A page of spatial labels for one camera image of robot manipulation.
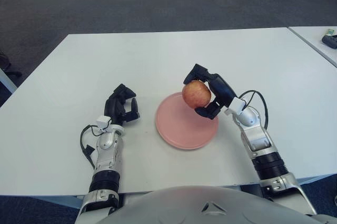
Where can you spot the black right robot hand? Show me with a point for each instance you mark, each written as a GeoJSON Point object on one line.
{"type": "Point", "coordinates": [222, 89]}

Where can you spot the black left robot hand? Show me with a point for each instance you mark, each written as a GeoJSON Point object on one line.
{"type": "Point", "coordinates": [113, 108]}

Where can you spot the red yellow apple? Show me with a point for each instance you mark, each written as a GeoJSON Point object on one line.
{"type": "Point", "coordinates": [196, 93]}

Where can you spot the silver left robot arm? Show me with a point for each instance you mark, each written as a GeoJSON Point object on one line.
{"type": "Point", "coordinates": [106, 153]}

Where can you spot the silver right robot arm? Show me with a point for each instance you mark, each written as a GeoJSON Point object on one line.
{"type": "Point", "coordinates": [258, 139]}

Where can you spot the round pink plate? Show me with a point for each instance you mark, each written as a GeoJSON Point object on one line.
{"type": "Point", "coordinates": [181, 129]}

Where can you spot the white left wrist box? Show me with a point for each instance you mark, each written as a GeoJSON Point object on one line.
{"type": "Point", "coordinates": [102, 121]}

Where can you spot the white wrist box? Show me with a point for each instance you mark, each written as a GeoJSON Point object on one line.
{"type": "Point", "coordinates": [102, 121]}
{"type": "Point", "coordinates": [237, 105]}

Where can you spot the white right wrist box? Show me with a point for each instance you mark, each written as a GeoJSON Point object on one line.
{"type": "Point", "coordinates": [237, 105]}

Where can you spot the white table leg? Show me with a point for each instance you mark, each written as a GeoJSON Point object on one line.
{"type": "Point", "coordinates": [6, 80]}

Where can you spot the grey handheld controller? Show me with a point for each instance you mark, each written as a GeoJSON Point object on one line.
{"type": "Point", "coordinates": [330, 40]}

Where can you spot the grey robot torso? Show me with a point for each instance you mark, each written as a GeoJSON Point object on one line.
{"type": "Point", "coordinates": [197, 208]}

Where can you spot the small green packet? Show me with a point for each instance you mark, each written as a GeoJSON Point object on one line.
{"type": "Point", "coordinates": [331, 31]}

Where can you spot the white table frame beam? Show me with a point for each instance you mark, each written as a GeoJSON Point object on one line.
{"type": "Point", "coordinates": [318, 179]}

